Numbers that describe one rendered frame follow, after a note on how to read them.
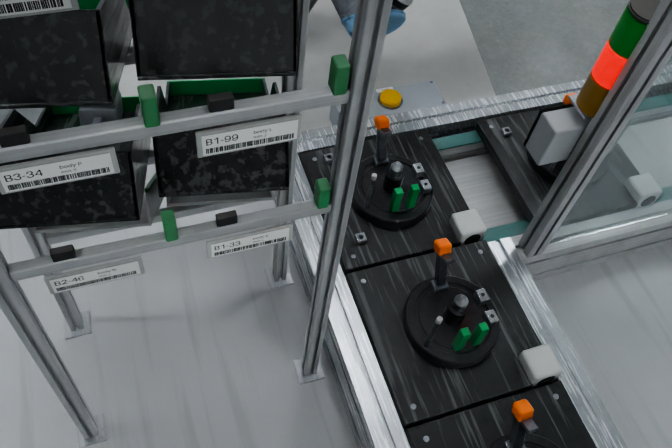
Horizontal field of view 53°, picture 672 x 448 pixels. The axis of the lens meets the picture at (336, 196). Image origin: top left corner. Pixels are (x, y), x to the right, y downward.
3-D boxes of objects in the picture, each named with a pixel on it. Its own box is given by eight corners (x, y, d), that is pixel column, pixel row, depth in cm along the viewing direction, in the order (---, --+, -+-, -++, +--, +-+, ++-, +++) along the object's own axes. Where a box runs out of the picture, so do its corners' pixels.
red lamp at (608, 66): (583, 66, 85) (599, 36, 81) (617, 60, 86) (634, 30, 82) (604, 94, 82) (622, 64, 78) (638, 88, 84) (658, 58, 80)
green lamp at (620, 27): (600, 35, 81) (618, 1, 77) (634, 29, 82) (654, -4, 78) (623, 63, 78) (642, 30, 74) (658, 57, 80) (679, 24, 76)
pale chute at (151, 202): (79, 196, 105) (77, 167, 104) (167, 191, 107) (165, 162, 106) (33, 233, 77) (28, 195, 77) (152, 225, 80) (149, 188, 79)
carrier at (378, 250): (299, 160, 118) (303, 110, 108) (424, 135, 124) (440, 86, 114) (344, 277, 105) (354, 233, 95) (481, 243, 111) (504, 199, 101)
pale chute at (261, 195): (177, 177, 109) (175, 149, 108) (260, 173, 111) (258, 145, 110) (166, 206, 81) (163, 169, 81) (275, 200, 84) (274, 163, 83)
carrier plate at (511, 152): (474, 128, 127) (477, 120, 125) (582, 107, 133) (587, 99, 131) (535, 232, 114) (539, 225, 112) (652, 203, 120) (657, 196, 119)
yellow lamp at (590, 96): (568, 95, 89) (583, 67, 85) (600, 89, 90) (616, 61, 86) (588, 122, 86) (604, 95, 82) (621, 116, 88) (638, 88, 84)
